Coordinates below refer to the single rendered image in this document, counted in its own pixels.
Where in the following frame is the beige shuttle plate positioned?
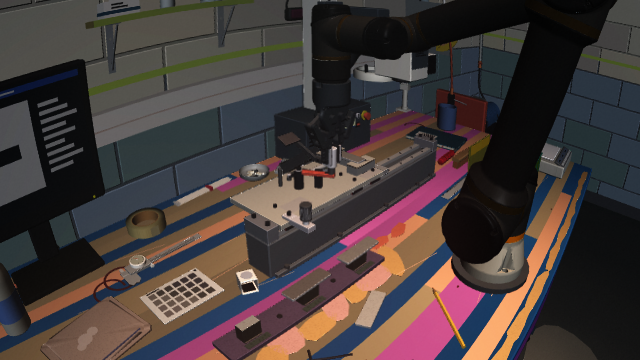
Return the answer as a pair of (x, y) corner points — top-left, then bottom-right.
(229, 158), (392, 235)

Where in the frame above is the black control box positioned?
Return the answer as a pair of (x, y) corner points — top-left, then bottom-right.
(273, 98), (373, 162)

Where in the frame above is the brown round stool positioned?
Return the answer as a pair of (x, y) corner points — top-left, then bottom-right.
(521, 324), (602, 360)

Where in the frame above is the blue cup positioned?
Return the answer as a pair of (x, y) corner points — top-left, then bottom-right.
(436, 102), (459, 133)

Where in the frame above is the white and blue box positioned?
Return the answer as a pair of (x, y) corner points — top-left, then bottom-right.
(96, 0), (143, 17)

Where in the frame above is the grey dial caliper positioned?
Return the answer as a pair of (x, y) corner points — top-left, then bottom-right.
(121, 233), (204, 287)

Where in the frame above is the red board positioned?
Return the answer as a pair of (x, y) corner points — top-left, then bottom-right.
(434, 88), (490, 131)

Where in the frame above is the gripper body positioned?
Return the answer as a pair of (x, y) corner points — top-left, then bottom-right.
(312, 106), (354, 142)

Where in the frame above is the grey abrasive strip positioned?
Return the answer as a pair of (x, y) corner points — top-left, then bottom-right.
(354, 289), (388, 329)

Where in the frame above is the white laser marker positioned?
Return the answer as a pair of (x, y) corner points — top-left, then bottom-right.
(301, 0), (439, 114)

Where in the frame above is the dark blue chute tray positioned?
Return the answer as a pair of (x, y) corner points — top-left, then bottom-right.
(405, 124), (469, 152)

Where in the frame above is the grey small block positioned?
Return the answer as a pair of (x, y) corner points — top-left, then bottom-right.
(234, 315), (263, 344)

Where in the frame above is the white and red marker pen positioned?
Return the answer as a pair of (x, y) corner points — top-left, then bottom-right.
(172, 174), (237, 208)

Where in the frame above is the metal bowl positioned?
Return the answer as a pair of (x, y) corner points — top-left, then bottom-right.
(238, 162), (272, 182)

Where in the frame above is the black computer monitor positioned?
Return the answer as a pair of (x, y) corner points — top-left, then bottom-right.
(0, 58), (107, 307)

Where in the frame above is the green-edged wall shelf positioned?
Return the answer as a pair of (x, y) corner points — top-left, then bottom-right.
(84, 0), (256, 74)

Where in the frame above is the white grid card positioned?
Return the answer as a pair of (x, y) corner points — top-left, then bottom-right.
(139, 267), (226, 326)

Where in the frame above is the white small device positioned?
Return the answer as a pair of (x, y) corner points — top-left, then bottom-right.
(538, 142), (573, 180)

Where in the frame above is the orange cable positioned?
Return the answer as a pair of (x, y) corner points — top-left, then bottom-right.
(447, 42), (458, 107)

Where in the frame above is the grey nest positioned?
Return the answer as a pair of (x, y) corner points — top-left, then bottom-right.
(344, 153), (378, 177)

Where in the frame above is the dark grey shuttle base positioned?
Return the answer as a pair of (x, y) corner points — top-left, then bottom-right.
(243, 133), (439, 279)

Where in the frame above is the yellow pencil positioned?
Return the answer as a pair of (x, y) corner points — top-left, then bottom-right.
(431, 286), (468, 350)

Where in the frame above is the brown block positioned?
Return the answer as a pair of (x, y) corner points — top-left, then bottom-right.
(451, 147), (472, 169)

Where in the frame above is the tan tape roll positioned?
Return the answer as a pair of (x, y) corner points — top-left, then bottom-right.
(125, 206), (168, 240)

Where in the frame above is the grey plate on stand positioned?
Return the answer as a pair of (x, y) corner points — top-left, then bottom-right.
(280, 267), (333, 304)
(335, 235), (380, 267)

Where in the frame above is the brown flat pad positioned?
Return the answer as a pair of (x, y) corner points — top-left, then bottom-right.
(39, 295), (153, 360)

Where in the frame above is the purple fixture strip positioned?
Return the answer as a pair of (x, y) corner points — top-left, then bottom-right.
(211, 249), (386, 360)

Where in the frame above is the grey and blue cylinder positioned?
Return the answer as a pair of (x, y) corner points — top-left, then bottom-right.
(0, 261), (33, 338)

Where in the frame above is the yellow block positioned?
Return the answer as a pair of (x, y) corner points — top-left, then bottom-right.
(466, 136), (492, 167)

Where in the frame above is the red cable loop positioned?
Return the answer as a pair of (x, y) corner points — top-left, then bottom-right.
(92, 266), (134, 304)

